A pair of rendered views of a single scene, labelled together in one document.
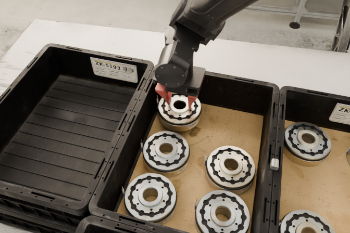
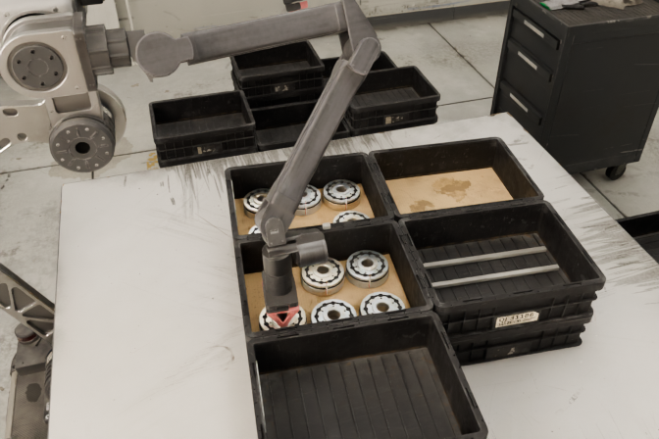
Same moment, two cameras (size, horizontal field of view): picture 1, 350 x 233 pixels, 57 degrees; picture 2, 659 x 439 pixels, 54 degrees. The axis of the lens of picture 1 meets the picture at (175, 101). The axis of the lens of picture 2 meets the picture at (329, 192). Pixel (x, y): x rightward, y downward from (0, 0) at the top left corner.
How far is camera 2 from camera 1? 131 cm
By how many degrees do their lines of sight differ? 78
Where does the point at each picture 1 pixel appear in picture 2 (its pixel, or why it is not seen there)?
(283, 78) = (128, 309)
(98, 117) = (320, 406)
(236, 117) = (257, 291)
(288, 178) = not seen: hidden behind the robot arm
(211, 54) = (96, 397)
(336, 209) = (316, 220)
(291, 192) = not seen: hidden behind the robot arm
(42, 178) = (418, 410)
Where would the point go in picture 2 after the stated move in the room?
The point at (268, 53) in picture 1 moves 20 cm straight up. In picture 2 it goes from (77, 333) to (57, 276)
